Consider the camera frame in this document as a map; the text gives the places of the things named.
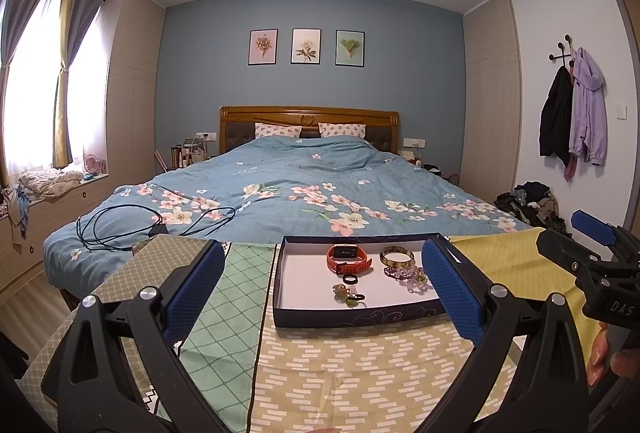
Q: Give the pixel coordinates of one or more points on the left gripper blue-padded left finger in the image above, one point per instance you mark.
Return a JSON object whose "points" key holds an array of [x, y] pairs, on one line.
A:
{"points": [[186, 291]]}

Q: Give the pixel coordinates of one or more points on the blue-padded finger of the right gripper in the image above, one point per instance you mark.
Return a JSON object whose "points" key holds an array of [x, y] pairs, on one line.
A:
{"points": [[593, 228], [564, 251]]}

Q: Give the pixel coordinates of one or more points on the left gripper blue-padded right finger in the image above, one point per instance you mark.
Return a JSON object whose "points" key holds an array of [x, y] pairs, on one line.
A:
{"points": [[459, 284]]}

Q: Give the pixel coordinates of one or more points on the green jade pendant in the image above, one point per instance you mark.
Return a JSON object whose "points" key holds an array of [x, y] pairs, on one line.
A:
{"points": [[354, 299]]}

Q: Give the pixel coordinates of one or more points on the gold ring green stone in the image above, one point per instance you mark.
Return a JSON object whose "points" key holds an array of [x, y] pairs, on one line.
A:
{"points": [[341, 292]]}

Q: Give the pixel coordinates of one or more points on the person's right hand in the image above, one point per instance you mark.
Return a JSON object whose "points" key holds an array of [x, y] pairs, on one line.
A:
{"points": [[624, 363]]}

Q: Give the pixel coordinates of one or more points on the person's left hand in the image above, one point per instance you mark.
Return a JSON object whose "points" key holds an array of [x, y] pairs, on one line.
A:
{"points": [[325, 431]]}

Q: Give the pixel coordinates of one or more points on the pile of dark clothes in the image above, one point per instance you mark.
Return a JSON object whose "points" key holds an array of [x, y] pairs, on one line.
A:
{"points": [[534, 204]]}

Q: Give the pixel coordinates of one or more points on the tortoiseshell bangle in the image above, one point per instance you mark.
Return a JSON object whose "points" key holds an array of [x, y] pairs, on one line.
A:
{"points": [[395, 256]]}

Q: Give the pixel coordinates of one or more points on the purple hanging jacket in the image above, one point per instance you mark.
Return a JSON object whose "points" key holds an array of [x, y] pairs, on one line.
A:
{"points": [[588, 126]]}

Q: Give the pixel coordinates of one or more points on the black hanging jacket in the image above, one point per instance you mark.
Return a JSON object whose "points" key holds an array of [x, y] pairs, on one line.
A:
{"points": [[556, 118]]}

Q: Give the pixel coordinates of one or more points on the patchwork bed cover cloth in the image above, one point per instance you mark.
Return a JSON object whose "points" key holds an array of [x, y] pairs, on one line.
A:
{"points": [[384, 378]]}

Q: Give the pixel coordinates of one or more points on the orange smart watch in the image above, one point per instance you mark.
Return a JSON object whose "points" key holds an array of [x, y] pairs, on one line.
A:
{"points": [[347, 259]]}

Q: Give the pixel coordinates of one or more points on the blue floral duvet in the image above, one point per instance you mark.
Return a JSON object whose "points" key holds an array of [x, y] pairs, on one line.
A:
{"points": [[338, 187]]}

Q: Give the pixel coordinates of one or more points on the navy shallow box tray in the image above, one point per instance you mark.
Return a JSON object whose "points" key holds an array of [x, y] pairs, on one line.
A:
{"points": [[303, 297]]}

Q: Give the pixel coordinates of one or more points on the pink desk fan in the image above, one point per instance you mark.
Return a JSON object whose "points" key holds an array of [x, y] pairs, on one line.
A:
{"points": [[94, 166]]}

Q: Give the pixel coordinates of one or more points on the crumpled clothes on sill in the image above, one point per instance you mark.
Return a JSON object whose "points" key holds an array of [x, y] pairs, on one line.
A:
{"points": [[49, 184]]}

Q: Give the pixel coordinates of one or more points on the wooden bed headboard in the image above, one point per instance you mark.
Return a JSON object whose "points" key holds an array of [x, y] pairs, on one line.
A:
{"points": [[237, 123]]}

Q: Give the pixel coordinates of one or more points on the left floral pillow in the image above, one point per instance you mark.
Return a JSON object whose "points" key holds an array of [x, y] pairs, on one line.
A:
{"points": [[263, 130]]}

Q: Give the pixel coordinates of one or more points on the floral pillow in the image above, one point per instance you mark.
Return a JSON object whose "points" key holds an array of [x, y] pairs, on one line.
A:
{"points": [[342, 129], [263, 130]]}

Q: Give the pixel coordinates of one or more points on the right floral pillow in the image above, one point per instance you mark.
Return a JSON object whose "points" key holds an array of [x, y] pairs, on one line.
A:
{"points": [[342, 129]]}

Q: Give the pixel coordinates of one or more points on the pink flower framed picture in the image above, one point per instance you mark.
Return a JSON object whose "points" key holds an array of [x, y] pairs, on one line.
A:
{"points": [[262, 47]]}

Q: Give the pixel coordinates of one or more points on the green leaf framed picture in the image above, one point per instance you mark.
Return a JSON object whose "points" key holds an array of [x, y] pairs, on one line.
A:
{"points": [[349, 48]]}

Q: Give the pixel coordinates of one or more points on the white flower framed picture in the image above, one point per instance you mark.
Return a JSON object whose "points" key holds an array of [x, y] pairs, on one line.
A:
{"points": [[306, 46]]}

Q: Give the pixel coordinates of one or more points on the grey yellow left curtain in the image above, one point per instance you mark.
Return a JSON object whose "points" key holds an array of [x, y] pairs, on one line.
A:
{"points": [[15, 16]]}

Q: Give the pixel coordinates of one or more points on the white wall switch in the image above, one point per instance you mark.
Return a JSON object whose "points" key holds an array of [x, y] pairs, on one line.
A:
{"points": [[621, 112]]}

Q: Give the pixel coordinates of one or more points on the wall coat hook rack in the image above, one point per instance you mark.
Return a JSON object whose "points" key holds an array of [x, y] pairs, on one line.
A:
{"points": [[565, 52]]}

